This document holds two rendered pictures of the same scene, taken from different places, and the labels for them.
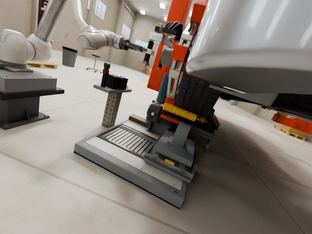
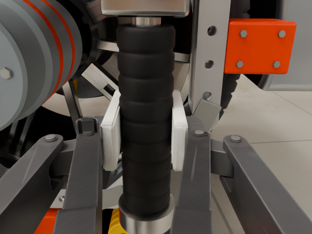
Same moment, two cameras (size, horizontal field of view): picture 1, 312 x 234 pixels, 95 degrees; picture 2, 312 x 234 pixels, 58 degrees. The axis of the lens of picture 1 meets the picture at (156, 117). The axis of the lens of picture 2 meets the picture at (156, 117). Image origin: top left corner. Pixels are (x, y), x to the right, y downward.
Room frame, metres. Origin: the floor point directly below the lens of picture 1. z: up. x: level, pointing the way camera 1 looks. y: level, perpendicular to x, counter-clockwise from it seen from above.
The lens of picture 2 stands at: (1.08, 0.36, 0.91)
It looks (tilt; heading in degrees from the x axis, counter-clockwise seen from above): 22 degrees down; 257
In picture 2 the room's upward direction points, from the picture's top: 1 degrees clockwise
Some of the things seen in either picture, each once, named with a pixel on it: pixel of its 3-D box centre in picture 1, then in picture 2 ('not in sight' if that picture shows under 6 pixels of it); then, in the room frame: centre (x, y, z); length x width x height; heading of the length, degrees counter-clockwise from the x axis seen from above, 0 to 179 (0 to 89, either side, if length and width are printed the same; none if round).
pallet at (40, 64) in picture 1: (25, 60); not in sight; (3.13, 3.16, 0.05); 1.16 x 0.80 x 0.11; 0
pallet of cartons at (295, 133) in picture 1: (289, 129); not in sight; (6.36, -5.70, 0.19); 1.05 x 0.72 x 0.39; 175
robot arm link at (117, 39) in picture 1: (119, 42); not in sight; (1.09, 0.41, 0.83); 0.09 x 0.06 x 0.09; 167
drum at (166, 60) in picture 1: (176, 60); (9, 52); (1.17, -0.01, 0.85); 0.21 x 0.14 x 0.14; 77
